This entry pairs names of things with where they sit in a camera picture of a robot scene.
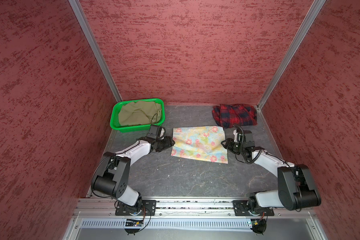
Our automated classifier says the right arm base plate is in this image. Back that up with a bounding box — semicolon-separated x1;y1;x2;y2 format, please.
232;200;275;217

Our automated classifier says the aluminium corner post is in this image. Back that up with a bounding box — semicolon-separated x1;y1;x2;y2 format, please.
257;0;326;111
69;0;122;102

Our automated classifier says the left aluminium corner post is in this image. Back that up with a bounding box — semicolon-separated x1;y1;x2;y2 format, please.
69;0;122;102

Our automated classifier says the pastel floral skirt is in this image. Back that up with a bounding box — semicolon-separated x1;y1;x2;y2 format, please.
171;126;228;164

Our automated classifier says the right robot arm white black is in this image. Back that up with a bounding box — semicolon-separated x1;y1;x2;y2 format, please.
222;139;322;216

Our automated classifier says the olive green garment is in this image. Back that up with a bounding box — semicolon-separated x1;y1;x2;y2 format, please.
118;101;163;127

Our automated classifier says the red plaid skirt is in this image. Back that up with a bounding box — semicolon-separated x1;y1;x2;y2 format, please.
212;104;258;129

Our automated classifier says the right aluminium corner post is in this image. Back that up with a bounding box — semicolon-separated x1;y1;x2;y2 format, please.
257;0;326;111

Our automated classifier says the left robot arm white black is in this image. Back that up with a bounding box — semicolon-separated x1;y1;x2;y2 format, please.
91;136;175;215

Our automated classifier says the aluminium front rail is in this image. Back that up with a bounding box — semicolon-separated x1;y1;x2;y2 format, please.
73;197;317;219

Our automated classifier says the green plastic basket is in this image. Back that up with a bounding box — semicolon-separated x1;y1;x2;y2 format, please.
110;99;166;133

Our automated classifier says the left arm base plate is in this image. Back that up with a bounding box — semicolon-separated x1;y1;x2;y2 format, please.
115;200;157;217

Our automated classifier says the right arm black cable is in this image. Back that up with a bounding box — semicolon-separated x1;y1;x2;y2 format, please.
233;124;304;212

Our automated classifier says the slotted cable duct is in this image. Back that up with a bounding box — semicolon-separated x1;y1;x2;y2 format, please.
80;218;252;231

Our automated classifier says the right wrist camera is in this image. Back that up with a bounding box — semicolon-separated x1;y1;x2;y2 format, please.
234;125;254;144

